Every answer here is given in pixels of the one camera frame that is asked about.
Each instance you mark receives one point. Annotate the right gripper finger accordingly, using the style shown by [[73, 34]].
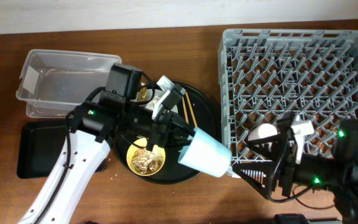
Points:
[[269, 147], [258, 175]]

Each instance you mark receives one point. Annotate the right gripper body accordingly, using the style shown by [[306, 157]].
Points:
[[287, 168]]

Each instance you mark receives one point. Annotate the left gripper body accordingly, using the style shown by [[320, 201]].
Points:
[[158, 131]]

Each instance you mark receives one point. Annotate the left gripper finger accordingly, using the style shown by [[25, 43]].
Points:
[[177, 121], [179, 142]]

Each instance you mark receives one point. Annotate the pink cup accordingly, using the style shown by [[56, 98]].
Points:
[[262, 131]]

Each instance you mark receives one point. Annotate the blue cup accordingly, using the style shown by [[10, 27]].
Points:
[[205, 154]]

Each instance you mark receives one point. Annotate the noodle food scraps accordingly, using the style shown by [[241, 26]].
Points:
[[144, 162]]

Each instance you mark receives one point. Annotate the yellow bowl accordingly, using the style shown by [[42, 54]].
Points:
[[142, 143]]

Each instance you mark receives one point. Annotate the white tissue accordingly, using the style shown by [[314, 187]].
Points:
[[151, 105]]

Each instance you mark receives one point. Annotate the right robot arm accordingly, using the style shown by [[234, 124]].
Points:
[[338, 174]]

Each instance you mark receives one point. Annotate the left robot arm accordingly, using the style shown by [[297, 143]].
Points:
[[91, 128]]

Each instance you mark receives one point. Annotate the grey dishwasher rack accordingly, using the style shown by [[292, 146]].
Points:
[[266, 72]]

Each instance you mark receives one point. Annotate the right wooden chopstick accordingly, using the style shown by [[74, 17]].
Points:
[[191, 109]]

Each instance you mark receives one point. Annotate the round black tray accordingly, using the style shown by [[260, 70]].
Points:
[[207, 118]]

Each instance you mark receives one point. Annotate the grey plate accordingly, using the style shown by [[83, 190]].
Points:
[[159, 93]]

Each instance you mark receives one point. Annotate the gold brown snack wrapper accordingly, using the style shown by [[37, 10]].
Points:
[[142, 94]]

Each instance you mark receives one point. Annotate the clear plastic bin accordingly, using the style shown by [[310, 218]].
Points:
[[54, 82]]

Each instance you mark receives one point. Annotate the black rectangular tray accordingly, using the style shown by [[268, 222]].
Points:
[[40, 146]]

